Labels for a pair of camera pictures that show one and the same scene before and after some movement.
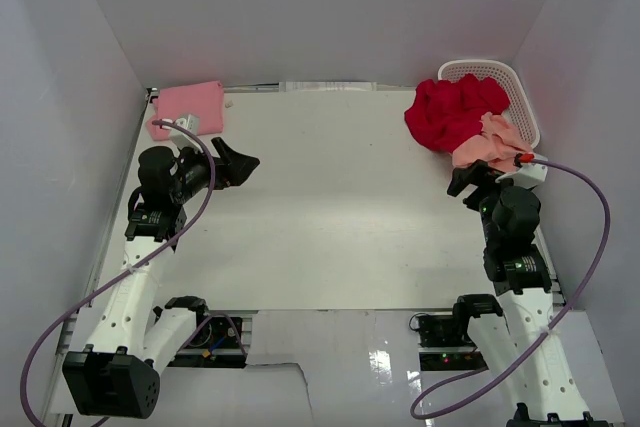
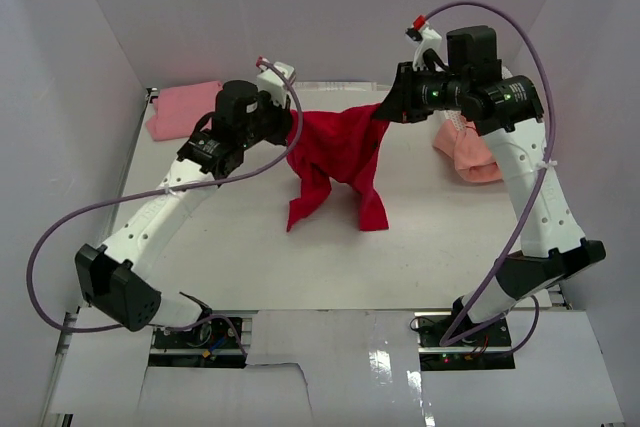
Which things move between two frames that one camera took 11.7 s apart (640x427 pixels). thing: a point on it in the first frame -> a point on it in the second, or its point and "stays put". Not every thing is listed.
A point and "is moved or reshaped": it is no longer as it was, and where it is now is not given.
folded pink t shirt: [205, 101] stays put
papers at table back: [327, 86] stays put
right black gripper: [478, 172] -> [392, 109]
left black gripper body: [195, 174] -> [269, 124]
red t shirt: [443, 115] is moved or reshaped
